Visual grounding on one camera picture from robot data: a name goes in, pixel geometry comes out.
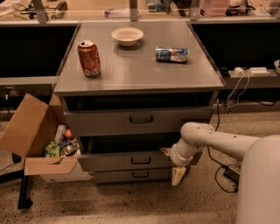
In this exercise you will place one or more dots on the grey drawer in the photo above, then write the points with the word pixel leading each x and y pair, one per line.
pixel 134 121
pixel 126 152
pixel 131 175

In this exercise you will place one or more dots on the white bowl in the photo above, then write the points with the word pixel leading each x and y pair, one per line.
pixel 127 36

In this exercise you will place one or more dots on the silver can in box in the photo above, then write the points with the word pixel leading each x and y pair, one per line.
pixel 60 133

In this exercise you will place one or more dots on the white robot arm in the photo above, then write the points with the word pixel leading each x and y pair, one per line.
pixel 258 199

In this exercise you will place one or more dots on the red soda can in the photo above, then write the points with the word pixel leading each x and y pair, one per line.
pixel 89 58

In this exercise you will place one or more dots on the white power strip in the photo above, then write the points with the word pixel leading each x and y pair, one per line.
pixel 251 72

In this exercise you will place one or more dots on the blue crushed can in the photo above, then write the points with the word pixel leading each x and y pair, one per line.
pixel 176 55

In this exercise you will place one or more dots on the pink plastic bin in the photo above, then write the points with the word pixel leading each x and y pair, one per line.
pixel 213 8

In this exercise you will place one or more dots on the grey drawer cabinet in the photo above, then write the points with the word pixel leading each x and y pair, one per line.
pixel 132 78

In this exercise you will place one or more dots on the grey top drawer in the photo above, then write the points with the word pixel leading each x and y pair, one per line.
pixel 134 121

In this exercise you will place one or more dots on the green snack bag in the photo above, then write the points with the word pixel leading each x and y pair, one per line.
pixel 52 150

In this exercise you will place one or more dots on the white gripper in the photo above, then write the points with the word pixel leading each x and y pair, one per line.
pixel 177 157

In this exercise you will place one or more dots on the grey bottom drawer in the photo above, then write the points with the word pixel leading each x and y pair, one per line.
pixel 131 175

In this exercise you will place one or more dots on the orange fruit in box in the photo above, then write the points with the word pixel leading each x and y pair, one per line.
pixel 68 134

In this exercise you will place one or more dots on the open cardboard box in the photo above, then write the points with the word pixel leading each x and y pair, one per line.
pixel 29 131

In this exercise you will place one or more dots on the black power adapter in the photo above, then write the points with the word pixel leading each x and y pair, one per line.
pixel 232 174

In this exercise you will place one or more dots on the black caster leg left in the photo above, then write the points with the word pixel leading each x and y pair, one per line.
pixel 24 201

